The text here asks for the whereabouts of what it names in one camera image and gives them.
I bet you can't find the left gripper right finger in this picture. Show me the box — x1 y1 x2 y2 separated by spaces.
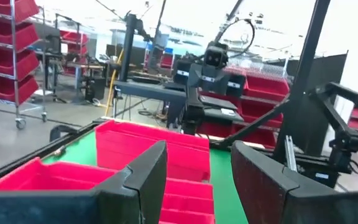
230 140 358 224

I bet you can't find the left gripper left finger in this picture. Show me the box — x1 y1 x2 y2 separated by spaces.
0 139 168 224

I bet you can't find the red plastic bin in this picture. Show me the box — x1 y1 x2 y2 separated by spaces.
94 119 211 183
0 157 216 224

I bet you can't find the dark grey desk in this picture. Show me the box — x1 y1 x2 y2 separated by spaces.
113 79 188 127
197 94 246 124

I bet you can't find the green table mat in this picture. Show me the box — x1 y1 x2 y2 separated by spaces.
41 130 249 224

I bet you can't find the black control box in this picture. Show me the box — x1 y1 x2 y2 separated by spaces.
303 164 343 189

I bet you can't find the black pole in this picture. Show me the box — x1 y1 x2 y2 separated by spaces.
118 12 152 83

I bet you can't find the black partition panel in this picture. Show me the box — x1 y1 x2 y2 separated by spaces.
286 52 349 156

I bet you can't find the red shelf bin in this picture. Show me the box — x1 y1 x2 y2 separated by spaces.
0 46 40 82
0 0 40 23
0 18 40 53
0 74 40 106

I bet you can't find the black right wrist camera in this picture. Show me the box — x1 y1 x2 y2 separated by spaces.
203 41 229 69

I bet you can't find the aluminium extrusion post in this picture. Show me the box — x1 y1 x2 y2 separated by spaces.
284 135 298 172

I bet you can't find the wire shelf rack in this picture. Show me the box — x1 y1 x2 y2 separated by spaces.
225 57 293 82
0 0 48 131

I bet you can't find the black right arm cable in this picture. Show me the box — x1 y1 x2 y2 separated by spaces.
214 18 257 59

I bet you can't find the black frame brace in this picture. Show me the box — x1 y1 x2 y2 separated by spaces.
218 98 291 149

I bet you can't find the black frame post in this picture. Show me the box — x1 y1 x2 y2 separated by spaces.
272 0 332 164

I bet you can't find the black curved frame clamp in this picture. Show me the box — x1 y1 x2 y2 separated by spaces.
48 124 81 143

